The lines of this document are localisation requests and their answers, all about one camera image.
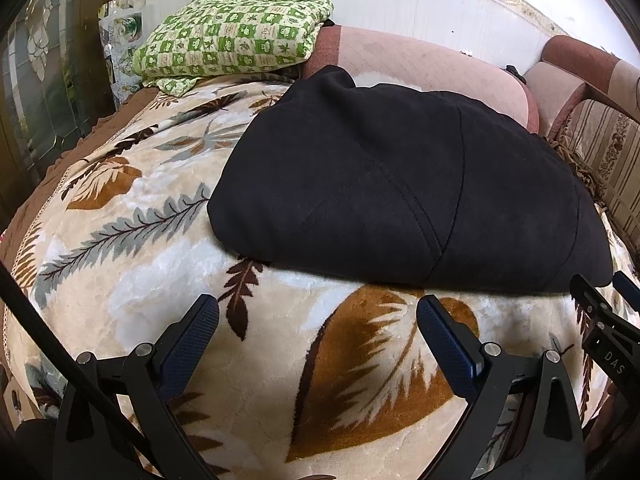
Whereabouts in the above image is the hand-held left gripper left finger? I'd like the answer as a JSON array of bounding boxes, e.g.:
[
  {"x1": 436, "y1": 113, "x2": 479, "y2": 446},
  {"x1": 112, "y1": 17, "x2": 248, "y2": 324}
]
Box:
[{"x1": 51, "y1": 294, "x2": 221, "y2": 480}]

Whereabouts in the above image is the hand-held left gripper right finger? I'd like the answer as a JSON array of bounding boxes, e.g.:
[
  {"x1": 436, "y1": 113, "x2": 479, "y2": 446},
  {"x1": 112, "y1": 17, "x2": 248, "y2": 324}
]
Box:
[{"x1": 415, "y1": 294, "x2": 587, "y2": 480}]

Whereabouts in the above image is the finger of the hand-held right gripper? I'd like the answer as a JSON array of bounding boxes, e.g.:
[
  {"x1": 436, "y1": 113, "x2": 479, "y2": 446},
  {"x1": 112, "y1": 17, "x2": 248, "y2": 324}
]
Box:
[
  {"x1": 570, "y1": 273, "x2": 640, "y2": 396},
  {"x1": 613, "y1": 270, "x2": 640, "y2": 312}
]

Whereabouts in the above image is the black coat with fur collar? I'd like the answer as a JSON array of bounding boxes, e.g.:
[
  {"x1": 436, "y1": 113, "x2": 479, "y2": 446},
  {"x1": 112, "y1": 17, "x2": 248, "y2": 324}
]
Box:
[{"x1": 206, "y1": 64, "x2": 615, "y2": 295}]

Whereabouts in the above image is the leaf print plush blanket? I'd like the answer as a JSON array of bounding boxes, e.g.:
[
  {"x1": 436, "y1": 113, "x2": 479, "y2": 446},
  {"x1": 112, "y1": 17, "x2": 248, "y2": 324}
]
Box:
[{"x1": 0, "y1": 77, "x2": 640, "y2": 480}]

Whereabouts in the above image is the brown fringed cloth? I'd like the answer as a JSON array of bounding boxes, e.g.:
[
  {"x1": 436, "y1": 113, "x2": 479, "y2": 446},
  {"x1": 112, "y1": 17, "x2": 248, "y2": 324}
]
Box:
[{"x1": 547, "y1": 132, "x2": 608, "y2": 206}]

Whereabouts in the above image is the striped floral sofa cushion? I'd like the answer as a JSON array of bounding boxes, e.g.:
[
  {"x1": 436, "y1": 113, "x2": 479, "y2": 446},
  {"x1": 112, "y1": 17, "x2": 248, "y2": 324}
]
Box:
[{"x1": 547, "y1": 99, "x2": 640, "y2": 251}]

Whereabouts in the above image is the pink and brown sofa backrest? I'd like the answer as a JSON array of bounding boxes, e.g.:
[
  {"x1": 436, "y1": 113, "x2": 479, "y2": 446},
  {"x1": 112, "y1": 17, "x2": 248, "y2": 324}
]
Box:
[{"x1": 542, "y1": 35, "x2": 640, "y2": 111}]

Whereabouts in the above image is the pink sofa backrest cushion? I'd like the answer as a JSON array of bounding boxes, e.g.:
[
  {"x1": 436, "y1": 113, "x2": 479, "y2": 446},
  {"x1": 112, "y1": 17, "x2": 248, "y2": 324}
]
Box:
[{"x1": 300, "y1": 25, "x2": 541, "y2": 136}]

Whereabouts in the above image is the printed plastic bag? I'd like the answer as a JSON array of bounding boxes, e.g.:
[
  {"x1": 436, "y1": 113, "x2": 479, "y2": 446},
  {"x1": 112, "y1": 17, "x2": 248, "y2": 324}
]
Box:
[{"x1": 97, "y1": 2, "x2": 146, "y2": 108}]

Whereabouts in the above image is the green checkered quilt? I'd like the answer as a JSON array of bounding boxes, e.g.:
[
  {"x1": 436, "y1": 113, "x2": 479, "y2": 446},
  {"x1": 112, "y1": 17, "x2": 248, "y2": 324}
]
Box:
[{"x1": 131, "y1": 0, "x2": 335, "y2": 96}]

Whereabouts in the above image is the patterned glass door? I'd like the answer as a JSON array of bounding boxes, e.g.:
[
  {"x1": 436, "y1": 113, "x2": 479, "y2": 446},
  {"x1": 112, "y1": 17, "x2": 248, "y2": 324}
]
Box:
[{"x1": 0, "y1": 0, "x2": 118, "y2": 211}]

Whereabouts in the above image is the straight black cable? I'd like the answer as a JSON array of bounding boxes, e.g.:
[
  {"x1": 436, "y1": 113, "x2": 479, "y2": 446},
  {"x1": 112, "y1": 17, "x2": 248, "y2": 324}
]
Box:
[{"x1": 0, "y1": 262, "x2": 166, "y2": 480}]

